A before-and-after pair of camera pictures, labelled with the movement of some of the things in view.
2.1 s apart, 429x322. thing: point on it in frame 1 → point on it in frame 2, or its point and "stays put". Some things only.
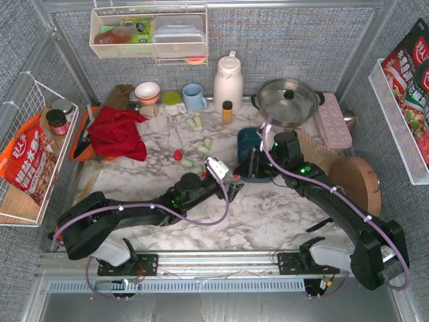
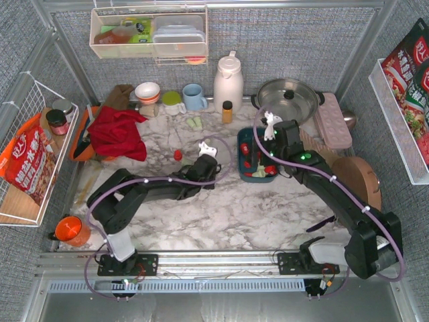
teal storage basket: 247,139 stays put
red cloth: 116,133 stays put
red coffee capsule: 177,155 stays put
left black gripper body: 223,187 → 208,162
